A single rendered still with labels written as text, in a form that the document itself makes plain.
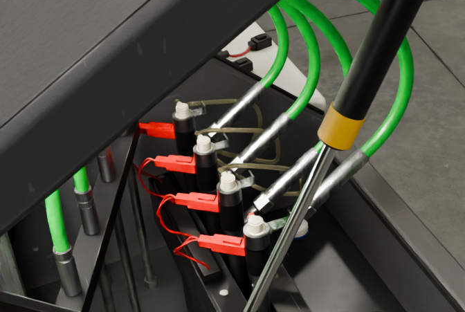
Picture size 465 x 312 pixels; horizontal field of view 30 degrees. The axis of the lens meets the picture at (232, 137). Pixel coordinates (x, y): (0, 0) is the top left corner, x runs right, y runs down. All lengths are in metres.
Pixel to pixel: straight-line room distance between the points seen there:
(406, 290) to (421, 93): 1.98
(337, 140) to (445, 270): 0.67
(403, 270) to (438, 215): 1.44
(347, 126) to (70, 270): 0.48
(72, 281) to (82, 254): 0.06
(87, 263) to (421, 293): 0.45
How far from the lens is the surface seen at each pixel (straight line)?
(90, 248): 0.94
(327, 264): 1.27
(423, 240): 1.14
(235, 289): 1.04
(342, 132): 0.44
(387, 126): 0.92
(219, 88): 1.19
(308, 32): 1.01
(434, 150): 2.86
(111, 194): 1.00
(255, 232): 0.92
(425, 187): 2.71
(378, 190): 1.21
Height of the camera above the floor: 1.73
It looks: 36 degrees down
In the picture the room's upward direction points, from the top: 5 degrees counter-clockwise
